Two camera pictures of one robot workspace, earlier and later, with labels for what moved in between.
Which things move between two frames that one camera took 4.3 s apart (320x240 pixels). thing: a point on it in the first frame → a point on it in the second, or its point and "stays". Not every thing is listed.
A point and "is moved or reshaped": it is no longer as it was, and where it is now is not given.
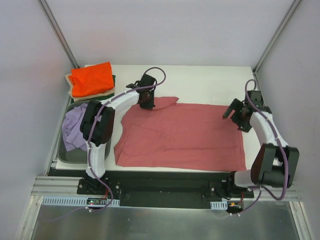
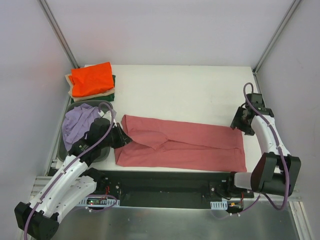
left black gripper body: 146,104 → 119,136
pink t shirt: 176,135 is moved or reshaped
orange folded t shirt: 91,79 stays
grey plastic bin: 76,156 stays
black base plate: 165,189 stays
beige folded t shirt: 88,96 stays
